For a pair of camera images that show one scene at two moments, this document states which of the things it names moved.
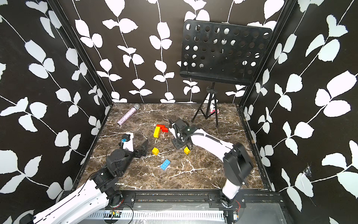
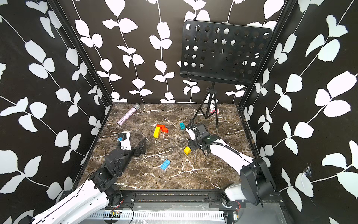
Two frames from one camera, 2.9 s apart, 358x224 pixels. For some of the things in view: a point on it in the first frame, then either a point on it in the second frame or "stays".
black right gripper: (175, 142) -> (190, 143)
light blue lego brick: (165, 164) stays
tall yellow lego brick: (157, 132) stays
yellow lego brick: (187, 150) stays
